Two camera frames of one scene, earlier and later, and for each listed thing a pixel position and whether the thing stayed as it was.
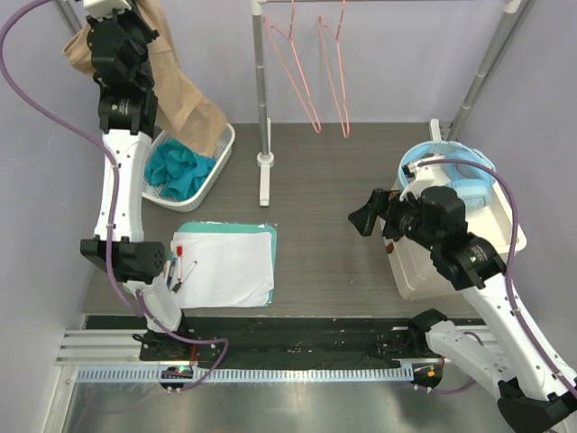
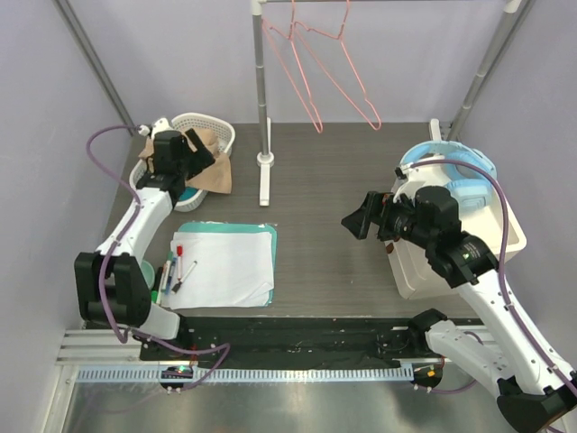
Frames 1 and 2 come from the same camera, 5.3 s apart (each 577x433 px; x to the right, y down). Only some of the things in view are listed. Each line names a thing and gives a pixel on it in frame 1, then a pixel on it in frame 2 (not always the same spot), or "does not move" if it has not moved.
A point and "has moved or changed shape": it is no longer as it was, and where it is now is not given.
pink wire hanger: [337, 35] has moved or changed shape
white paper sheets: [232, 270] does not move
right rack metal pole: [515, 13] does not move
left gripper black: [132, 16] to [197, 164]
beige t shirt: [184, 114] to [216, 179]
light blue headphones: [471, 183] does not move
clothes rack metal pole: [265, 159] does not move
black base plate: [272, 343] does not move
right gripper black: [365, 217] does not move
